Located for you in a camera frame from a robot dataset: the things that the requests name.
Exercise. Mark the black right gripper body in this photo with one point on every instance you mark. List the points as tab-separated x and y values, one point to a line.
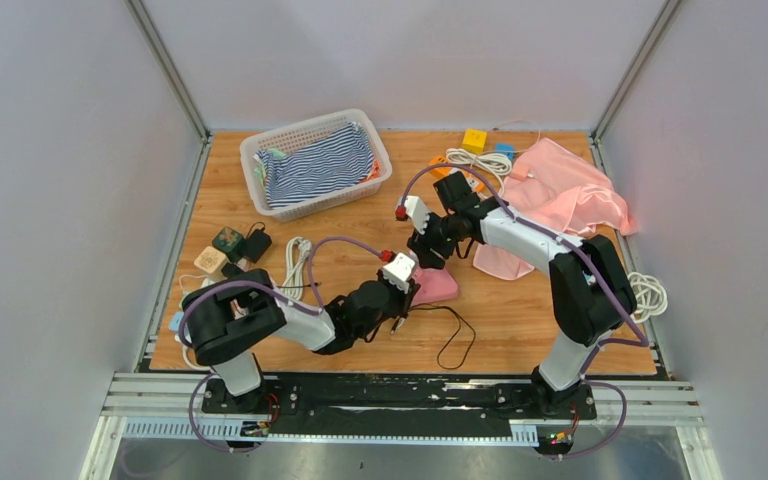
440	238

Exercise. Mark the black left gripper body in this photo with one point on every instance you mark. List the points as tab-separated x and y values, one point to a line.
398	301

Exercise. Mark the pink triangular socket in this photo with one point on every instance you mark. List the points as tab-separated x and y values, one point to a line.
435	285

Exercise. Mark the orange USB power strip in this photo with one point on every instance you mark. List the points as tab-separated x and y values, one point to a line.
439	173

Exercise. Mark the pink USB charger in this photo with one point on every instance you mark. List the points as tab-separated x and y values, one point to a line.
521	172

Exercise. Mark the yellow cube socket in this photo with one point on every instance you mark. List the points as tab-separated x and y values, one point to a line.
474	141

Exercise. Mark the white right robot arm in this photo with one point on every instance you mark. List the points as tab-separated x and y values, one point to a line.
591	293

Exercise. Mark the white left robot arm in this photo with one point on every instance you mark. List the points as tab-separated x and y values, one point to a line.
224	321

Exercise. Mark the dark green cube socket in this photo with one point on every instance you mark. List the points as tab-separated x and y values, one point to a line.
231	243

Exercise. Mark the beige cube socket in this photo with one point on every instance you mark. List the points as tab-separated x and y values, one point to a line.
210	262

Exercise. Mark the light blue plug adapter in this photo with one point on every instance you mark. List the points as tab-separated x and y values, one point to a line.
174	323

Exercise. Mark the pink cloth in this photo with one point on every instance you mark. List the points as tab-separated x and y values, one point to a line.
567	193

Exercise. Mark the blue striped cloth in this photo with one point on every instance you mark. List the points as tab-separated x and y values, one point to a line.
338	161

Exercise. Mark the black power adapter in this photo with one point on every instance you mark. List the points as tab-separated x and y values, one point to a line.
257	242

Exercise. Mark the white plastic basket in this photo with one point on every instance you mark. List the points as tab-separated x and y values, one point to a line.
289	139

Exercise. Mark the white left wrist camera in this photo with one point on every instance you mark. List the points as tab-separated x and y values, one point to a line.
399	271

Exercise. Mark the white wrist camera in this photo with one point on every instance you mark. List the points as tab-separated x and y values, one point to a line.
417	212
399	271

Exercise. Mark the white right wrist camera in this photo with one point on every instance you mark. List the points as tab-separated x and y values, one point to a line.
417	212

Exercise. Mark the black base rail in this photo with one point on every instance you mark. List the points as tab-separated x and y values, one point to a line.
400	405

